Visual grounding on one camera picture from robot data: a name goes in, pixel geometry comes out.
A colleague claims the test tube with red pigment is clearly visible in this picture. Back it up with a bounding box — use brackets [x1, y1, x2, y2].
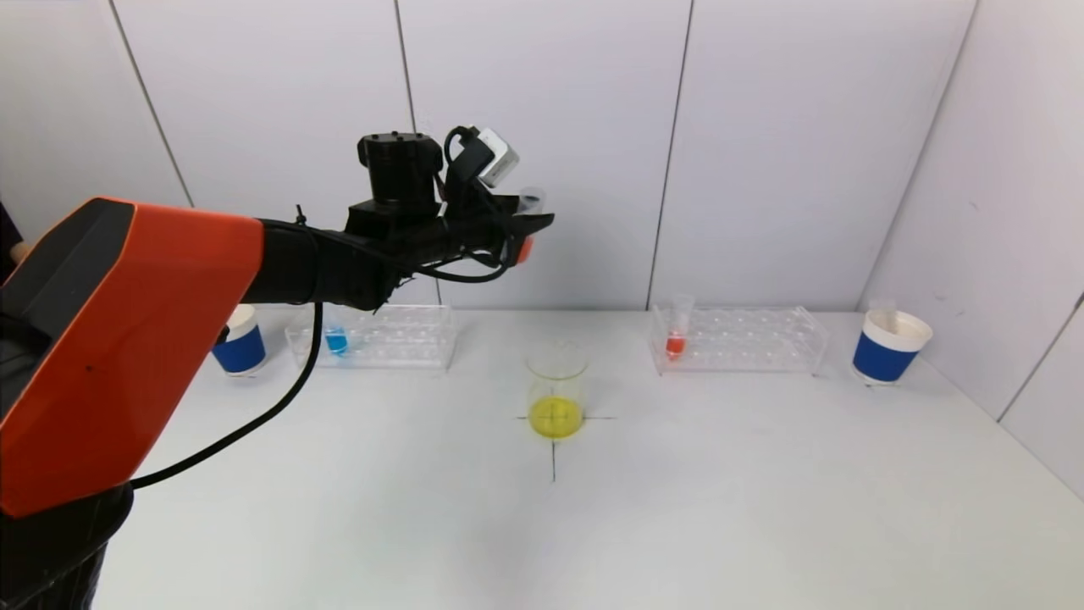
[665, 294, 695, 361]
[514, 186, 548, 265]

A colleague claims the clear glass beaker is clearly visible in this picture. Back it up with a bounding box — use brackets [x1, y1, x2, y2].
[526, 341, 589, 441]

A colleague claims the clear acrylic test tube rack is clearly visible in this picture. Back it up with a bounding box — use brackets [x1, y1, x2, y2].
[285, 303, 458, 371]
[648, 305, 831, 376]

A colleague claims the test tube with blue pigment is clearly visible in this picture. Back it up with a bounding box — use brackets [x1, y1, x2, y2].
[324, 305, 350, 357]

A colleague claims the blue and white paper cup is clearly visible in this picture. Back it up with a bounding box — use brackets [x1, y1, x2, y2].
[851, 310, 935, 387]
[212, 305, 268, 378]

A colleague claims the seated person in grey trousers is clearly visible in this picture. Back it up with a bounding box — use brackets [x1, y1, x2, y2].
[0, 199, 26, 285]

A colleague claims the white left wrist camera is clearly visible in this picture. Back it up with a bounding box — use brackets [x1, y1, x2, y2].
[470, 127, 520, 189]

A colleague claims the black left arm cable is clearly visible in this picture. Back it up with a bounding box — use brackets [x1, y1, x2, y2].
[127, 246, 517, 491]

